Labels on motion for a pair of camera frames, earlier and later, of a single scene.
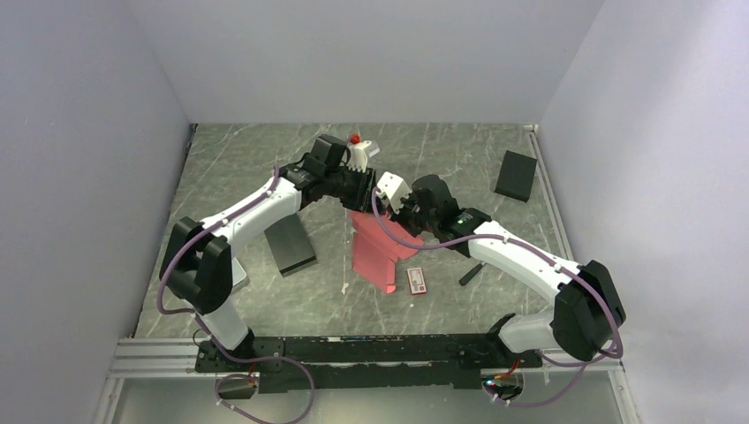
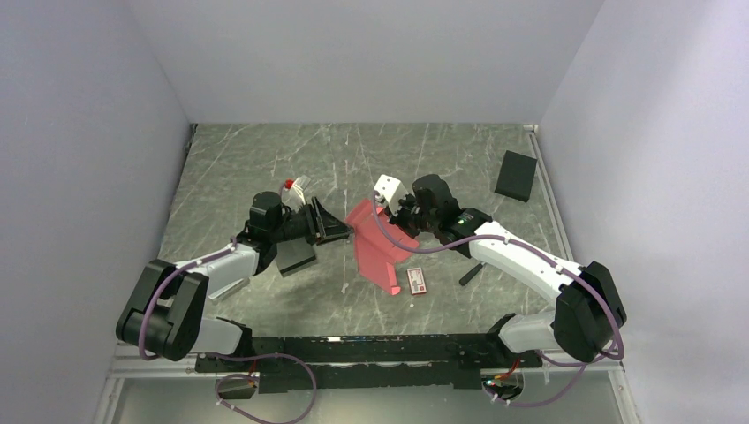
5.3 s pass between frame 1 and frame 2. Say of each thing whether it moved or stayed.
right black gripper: stayed
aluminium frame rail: stayed
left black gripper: moved
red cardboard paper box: stayed
